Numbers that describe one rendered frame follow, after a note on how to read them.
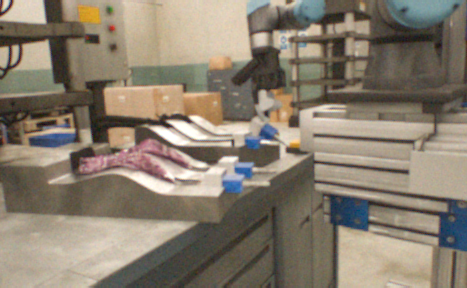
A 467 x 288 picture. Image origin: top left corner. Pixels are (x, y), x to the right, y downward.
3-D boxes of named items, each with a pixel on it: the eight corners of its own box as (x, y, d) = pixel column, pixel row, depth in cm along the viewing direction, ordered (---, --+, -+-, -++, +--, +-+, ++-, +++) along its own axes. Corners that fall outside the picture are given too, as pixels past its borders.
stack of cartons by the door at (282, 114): (303, 121, 803) (303, 80, 787) (296, 123, 777) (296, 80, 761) (267, 119, 851) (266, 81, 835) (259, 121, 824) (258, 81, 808)
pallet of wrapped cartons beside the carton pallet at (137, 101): (192, 149, 564) (188, 83, 546) (156, 161, 496) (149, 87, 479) (131, 145, 625) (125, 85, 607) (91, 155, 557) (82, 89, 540)
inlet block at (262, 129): (289, 149, 119) (296, 135, 116) (282, 156, 115) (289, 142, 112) (254, 126, 123) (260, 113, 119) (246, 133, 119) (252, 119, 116)
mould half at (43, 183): (246, 184, 100) (244, 142, 98) (219, 223, 76) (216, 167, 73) (76, 180, 112) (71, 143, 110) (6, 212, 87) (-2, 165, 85)
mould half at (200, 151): (280, 158, 127) (279, 117, 124) (240, 179, 105) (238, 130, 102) (162, 149, 152) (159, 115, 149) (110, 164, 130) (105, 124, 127)
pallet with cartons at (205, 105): (224, 137, 659) (222, 92, 645) (198, 146, 588) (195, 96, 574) (166, 134, 712) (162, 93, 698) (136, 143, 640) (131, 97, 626)
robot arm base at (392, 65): (448, 84, 80) (451, 34, 78) (433, 89, 68) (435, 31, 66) (375, 85, 89) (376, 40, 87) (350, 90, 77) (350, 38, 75)
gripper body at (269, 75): (276, 86, 111) (272, 45, 111) (250, 91, 116) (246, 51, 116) (287, 89, 118) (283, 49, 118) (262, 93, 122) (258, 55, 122)
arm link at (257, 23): (275, -6, 114) (247, -5, 113) (279, 31, 114) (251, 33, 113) (269, 5, 122) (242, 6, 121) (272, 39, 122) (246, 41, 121)
